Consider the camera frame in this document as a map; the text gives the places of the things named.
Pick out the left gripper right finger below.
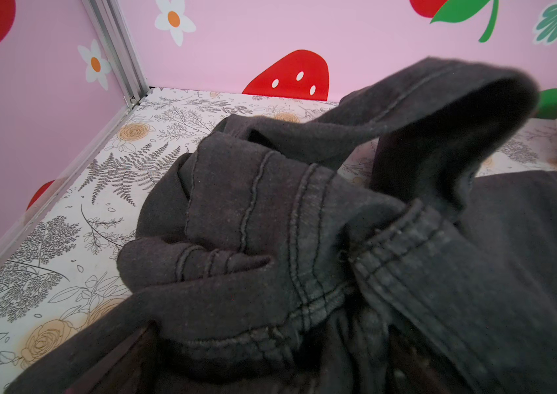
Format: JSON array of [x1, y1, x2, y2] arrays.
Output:
[[388, 329, 471, 393]]

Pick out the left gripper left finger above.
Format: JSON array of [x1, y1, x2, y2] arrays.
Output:
[[64, 324, 160, 394]]

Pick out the dark grey cloth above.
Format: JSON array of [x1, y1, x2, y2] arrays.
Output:
[[7, 58, 557, 393]]

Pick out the left corner aluminium post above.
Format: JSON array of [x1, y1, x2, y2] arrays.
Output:
[[81, 0, 150, 108]]

